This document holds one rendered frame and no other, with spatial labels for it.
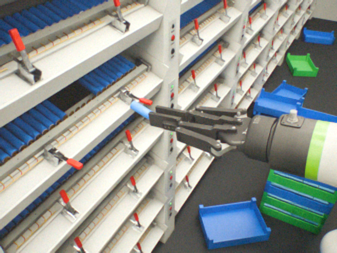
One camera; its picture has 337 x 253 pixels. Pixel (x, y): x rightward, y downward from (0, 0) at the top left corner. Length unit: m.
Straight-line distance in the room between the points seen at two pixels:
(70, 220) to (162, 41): 0.54
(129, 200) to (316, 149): 0.77
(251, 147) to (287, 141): 0.06
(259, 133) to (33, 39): 0.44
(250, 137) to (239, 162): 1.51
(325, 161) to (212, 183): 1.42
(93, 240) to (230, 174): 1.09
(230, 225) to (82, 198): 0.98
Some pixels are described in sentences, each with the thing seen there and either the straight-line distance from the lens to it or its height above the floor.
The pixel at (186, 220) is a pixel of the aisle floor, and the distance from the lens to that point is 1.72.
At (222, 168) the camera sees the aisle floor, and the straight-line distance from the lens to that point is 1.98.
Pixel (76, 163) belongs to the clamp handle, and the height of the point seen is 0.93.
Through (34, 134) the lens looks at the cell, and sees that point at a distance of 0.75.
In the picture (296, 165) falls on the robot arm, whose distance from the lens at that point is 0.51.
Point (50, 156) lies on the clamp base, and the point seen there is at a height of 0.93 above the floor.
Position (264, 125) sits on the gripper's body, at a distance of 0.53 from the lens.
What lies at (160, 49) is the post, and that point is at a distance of 0.95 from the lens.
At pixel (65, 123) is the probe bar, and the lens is 0.77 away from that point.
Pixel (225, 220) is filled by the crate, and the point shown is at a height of 0.00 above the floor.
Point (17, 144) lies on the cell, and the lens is 0.74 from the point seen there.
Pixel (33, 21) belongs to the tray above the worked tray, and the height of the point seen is 1.16.
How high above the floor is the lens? 1.40
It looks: 38 degrees down
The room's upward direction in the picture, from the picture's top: straight up
